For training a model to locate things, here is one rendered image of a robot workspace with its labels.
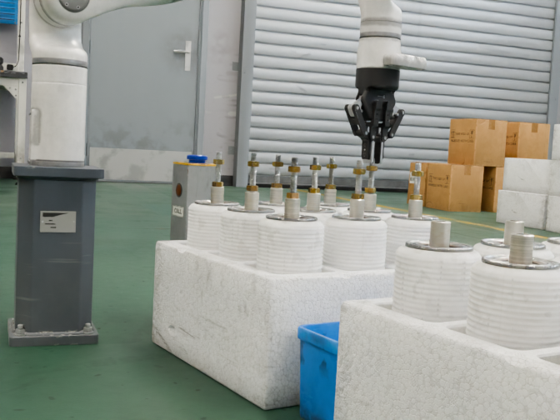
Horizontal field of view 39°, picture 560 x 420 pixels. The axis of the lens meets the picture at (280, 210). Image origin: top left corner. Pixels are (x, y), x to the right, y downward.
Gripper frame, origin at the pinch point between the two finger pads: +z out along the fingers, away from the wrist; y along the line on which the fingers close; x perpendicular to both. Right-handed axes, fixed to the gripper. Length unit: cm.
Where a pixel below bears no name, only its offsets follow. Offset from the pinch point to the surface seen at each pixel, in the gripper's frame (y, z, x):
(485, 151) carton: -329, -5, -204
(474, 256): 29, 11, 42
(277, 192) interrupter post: 10.4, 8.1, -12.6
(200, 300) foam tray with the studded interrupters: 30.7, 24.3, -5.7
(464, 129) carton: -325, -18, -219
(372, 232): 14.6, 11.8, 14.5
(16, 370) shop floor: 54, 35, -19
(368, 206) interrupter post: 0.9, 9.2, 0.7
